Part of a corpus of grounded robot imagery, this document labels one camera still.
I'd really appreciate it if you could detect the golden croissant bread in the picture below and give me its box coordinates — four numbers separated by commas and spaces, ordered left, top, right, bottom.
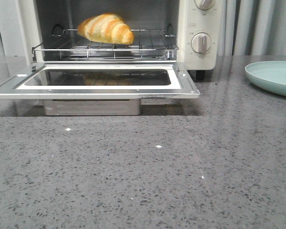
77, 13, 134, 45

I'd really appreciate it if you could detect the lower oven timer knob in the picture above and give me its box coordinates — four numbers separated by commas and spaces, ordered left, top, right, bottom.
191, 32, 212, 54

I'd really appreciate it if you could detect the cream toaster oven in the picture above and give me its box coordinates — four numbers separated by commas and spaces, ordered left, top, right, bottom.
0, 0, 223, 73

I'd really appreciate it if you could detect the oven glass door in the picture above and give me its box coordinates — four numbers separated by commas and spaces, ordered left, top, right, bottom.
0, 62, 200, 100

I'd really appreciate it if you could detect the upper oven temperature knob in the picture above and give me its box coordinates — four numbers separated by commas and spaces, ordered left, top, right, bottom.
195, 0, 216, 10

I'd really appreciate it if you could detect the grey curtain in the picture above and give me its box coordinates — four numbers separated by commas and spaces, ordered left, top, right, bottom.
218, 0, 286, 56

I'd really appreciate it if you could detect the light green plate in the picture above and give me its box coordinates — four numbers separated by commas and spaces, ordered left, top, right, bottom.
245, 61, 286, 96

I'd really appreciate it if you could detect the metal wire oven rack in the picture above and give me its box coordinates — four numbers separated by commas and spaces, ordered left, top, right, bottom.
31, 29, 178, 62

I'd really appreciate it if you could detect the metal oven door handle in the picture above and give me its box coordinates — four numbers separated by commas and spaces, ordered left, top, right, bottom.
43, 99, 141, 116

